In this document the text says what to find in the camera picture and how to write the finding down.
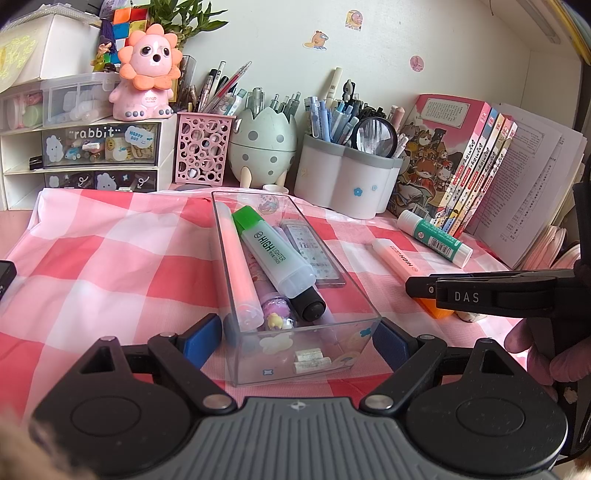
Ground green and white glue stick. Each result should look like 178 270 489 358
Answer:
396 209 474 268

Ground green bamboo plant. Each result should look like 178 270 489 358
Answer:
147 0 219 48

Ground white wall rail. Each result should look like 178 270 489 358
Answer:
530 0 563 45

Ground bunch of blue and pink pens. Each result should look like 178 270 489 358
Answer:
304 66 410 158

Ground white box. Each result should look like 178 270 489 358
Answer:
0 13 103 94

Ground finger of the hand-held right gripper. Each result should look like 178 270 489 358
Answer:
405 269 576 320

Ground pink checkered cloth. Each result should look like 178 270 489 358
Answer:
0 184 533 418

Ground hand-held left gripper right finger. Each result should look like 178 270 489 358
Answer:
359 318 530 414

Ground colourful puzzle cube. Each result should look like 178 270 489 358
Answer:
99 6 154 70

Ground person's right hand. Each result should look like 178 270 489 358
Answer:
503 318 563 401

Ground stack of printed paper booklets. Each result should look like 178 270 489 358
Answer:
470 102 591 271

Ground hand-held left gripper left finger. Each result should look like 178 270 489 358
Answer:
76 313 238 414

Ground clear storage drawers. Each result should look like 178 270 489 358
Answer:
0 73 122 131

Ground small gnome figurine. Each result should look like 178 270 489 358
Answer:
91 18 117 73

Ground bunch of red and white pens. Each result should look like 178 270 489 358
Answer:
195 59 253 117

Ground stack of pink folders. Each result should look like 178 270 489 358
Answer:
525 225 581 271

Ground pink highlighter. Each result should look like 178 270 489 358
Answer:
216 202 265 330

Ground grey flower-shaped pen holder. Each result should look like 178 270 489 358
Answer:
294 133 403 221

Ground pink perforated pen basket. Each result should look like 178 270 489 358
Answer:
174 110 237 186

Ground clear plastic tray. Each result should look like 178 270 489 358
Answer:
211 189 383 388

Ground black magnifying glass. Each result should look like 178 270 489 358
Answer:
351 116 399 159

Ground green highlighter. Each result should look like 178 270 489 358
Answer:
232 206 318 302

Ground pink lion toy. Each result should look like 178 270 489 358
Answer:
108 24 184 123

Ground clear acrylic box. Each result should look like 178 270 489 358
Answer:
177 54 198 112

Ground bunch of grey gel pens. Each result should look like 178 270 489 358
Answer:
239 87 306 121

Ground white printed drawer organizer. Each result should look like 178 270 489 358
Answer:
0 117 179 212

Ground pale yellow paper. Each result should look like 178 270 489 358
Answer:
0 31 38 94

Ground egg-shaped pen holder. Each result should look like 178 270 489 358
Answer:
229 107 299 188

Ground brown animal wall sticker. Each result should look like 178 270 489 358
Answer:
302 30 330 51

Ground purple printed pen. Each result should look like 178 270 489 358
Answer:
252 258 297 331

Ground pencil lead refill case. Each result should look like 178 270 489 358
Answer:
280 220 346 288

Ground orange highlighter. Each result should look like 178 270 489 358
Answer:
371 238 456 320

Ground black flat device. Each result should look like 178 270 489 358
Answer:
0 260 18 304

